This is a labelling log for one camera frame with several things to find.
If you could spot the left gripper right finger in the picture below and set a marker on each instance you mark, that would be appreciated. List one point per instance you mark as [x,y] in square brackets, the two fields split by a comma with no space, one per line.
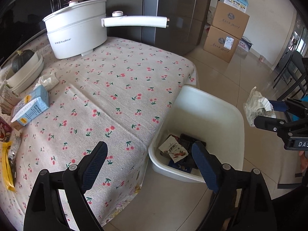
[239,197]

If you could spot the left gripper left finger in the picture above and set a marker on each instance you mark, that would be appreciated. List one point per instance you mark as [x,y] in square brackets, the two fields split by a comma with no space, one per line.
[45,211]

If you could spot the plastic wrapper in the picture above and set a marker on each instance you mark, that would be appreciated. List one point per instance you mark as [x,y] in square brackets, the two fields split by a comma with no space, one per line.
[257,105]

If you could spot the yellow snack wrapper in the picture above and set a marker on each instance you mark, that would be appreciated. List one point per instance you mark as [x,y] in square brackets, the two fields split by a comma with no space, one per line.
[6,170]

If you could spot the white snack packet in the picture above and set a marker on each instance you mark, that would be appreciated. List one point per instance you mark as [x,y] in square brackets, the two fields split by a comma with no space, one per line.
[172,149]

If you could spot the red drink can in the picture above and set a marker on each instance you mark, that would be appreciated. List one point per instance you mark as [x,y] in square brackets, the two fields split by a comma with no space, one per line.
[5,131]

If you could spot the blue milk carton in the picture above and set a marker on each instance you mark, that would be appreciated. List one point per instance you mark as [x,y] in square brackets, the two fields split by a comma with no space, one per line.
[31,106]

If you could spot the torn paper carton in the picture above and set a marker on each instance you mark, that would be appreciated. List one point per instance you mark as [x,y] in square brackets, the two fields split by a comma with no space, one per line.
[8,99]

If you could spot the white tissue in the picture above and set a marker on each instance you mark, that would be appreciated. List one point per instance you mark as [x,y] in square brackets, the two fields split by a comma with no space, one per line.
[49,81]

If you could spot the black plastic tray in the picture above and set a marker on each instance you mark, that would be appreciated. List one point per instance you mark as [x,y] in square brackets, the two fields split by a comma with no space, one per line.
[187,163]

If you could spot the white trash bin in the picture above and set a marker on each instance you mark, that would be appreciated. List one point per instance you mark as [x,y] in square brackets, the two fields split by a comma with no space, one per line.
[207,118]

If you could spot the black chair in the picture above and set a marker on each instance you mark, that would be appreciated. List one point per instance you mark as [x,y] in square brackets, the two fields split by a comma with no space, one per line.
[292,67]

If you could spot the lower cardboard box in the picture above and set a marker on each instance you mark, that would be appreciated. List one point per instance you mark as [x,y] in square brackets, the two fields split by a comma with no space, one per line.
[220,44]

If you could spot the cardboard box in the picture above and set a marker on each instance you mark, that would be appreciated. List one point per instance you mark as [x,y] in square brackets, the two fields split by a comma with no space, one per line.
[230,20]
[220,44]

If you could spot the upper cardboard box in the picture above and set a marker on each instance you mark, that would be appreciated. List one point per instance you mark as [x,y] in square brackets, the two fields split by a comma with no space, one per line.
[230,20]

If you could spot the stacked white plates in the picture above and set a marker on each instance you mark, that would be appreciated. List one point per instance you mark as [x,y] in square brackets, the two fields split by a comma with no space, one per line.
[26,76]

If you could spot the cherry print tablecloth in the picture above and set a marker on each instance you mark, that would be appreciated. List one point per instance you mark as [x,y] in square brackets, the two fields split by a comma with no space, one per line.
[120,94]

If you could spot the dark green pumpkin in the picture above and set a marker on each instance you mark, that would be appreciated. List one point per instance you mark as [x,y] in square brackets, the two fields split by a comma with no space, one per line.
[22,58]

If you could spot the grey refrigerator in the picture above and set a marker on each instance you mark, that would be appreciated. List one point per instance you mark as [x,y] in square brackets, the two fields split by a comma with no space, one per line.
[184,31]

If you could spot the white electric cooking pot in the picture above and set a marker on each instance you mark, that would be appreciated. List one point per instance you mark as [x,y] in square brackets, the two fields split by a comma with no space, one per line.
[81,27]

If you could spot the black microwave oven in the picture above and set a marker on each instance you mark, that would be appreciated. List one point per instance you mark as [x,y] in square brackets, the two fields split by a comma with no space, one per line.
[23,19]

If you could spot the cream bowl green handle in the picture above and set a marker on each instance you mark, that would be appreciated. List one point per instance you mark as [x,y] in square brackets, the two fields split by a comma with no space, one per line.
[33,60]

